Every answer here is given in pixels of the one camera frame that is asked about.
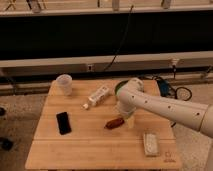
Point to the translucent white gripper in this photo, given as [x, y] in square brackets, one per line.
[130, 121]

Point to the dark red pepper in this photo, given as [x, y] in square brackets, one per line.
[115, 123]

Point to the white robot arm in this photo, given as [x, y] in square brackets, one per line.
[198, 117]

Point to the white rectangular sponge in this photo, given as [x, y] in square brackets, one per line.
[150, 144]

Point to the clear plastic bottle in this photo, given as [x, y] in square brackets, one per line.
[96, 97]

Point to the blue box on floor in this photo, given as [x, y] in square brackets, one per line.
[163, 87]

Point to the black smartphone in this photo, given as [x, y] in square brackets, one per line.
[63, 123]

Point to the clear plastic cup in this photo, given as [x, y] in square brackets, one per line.
[64, 82]

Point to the black object on floor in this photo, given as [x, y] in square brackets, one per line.
[5, 143]

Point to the white wall outlet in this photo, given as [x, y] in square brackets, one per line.
[90, 68]

